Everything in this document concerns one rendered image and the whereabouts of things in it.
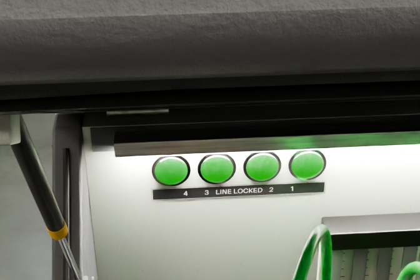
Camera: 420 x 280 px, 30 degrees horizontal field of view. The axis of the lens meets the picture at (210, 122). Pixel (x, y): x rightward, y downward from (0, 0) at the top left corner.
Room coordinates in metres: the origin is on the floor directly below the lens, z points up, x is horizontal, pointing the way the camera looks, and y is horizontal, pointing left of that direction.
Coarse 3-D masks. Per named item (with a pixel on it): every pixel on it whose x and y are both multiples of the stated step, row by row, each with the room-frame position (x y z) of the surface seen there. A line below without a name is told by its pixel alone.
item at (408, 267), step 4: (408, 264) 0.71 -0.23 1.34; (412, 264) 0.69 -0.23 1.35; (416, 264) 0.68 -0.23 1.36; (404, 268) 0.71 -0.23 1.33; (408, 268) 0.70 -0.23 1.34; (412, 268) 0.69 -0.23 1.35; (416, 268) 0.68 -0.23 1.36; (404, 272) 0.71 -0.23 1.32; (408, 272) 0.70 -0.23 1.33; (412, 272) 0.69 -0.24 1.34; (416, 272) 0.68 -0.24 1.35; (400, 276) 0.72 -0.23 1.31; (404, 276) 0.71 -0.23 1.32; (408, 276) 0.71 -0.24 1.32; (412, 276) 0.71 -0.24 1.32
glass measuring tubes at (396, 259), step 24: (336, 216) 0.86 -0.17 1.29; (360, 216) 0.86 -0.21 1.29; (384, 216) 0.86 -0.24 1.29; (408, 216) 0.86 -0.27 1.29; (336, 240) 0.82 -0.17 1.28; (360, 240) 0.83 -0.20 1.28; (384, 240) 0.83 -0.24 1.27; (408, 240) 0.83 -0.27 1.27; (336, 264) 0.83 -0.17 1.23; (360, 264) 0.83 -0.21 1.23; (384, 264) 0.84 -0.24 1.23
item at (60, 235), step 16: (16, 144) 0.54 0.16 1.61; (32, 144) 0.56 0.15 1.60; (32, 160) 0.56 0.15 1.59; (32, 176) 0.57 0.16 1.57; (32, 192) 0.58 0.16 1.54; (48, 192) 0.59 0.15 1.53; (48, 208) 0.59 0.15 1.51; (48, 224) 0.61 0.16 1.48; (64, 224) 0.62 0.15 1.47; (64, 240) 0.64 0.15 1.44
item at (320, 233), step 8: (320, 224) 0.70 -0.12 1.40; (312, 232) 0.67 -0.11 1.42; (320, 232) 0.67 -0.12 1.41; (328, 232) 0.72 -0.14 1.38; (312, 240) 0.65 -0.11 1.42; (320, 240) 0.66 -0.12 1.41; (328, 240) 0.73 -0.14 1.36; (304, 248) 0.64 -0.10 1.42; (312, 248) 0.64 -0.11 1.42; (328, 248) 0.75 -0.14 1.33; (304, 256) 0.62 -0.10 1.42; (312, 256) 0.63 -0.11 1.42; (328, 256) 0.75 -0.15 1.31; (304, 264) 0.61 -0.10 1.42; (328, 264) 0.76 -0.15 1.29; (296, 272) 0.60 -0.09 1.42; (304, 272) 0.60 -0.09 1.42; (328, 272) 0.77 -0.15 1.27
